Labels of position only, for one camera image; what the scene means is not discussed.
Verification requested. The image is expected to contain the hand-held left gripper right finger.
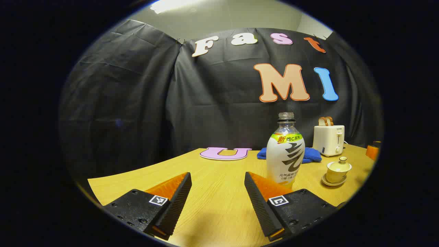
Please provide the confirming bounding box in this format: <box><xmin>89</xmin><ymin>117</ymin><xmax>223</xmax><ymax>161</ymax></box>
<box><xmin>244</xmin><ymin>172</ymin><xmax>338</xmax><ymax>242</ymax></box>

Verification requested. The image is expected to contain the cream teacup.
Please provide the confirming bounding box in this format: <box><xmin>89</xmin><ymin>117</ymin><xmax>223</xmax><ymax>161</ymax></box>
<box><xmin>326</xmin><ymin>168</ymin><xmax>349</xmax><ymax>183</ymax></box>

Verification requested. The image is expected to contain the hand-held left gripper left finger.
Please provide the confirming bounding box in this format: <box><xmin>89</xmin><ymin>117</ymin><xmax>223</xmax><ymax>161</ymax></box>
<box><xmin>103</xmin><ymin>172</ymin><xmax>192</xmax><ymax>240</ymax></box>

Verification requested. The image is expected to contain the white label water bottle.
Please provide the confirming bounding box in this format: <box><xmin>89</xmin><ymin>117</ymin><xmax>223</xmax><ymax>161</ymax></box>
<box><xmin>266</xmin><ymin>112</ymin><xmax>305</xmax><ymax>189</ymax></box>

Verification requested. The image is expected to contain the cream teacup lid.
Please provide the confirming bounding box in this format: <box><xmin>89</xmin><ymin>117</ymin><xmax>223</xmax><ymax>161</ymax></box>
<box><xmin>327</xmin><ymin>156</ymin><xmax>352</xmax><ymax>173</ymax></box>

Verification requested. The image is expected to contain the black backdrop cloth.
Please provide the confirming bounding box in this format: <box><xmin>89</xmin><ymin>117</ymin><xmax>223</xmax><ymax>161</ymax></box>
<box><xmin>59</xmin><ymin>19</ymin><xmax>384</xmax><ymax>192</ymax></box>

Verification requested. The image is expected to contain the white toaster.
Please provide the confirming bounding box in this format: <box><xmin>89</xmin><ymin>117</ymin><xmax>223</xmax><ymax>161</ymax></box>
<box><xmin>312</xmin><ymin>125</ymin><xmax>345</xmax><ymax>157</ymax></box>

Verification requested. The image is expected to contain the cream saucer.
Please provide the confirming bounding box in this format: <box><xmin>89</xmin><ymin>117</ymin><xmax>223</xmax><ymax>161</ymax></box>
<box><xmin>321</xmin><ymin>173</ymin><xmax>347</xmax><ymax>187</ymax></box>

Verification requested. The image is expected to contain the blue towel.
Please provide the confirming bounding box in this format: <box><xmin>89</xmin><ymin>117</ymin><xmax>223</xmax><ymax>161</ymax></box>
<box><xmin>257</xmin><ymin>147</ymin><xmax>322</xmax><ymax>164</ymax></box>

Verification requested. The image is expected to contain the pink paper cutout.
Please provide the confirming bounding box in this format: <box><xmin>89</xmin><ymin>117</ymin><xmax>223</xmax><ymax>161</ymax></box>
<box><xmin>200</xmin><ymin>147</ymin><xmax>252</xmax><ymax>161</ymax></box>

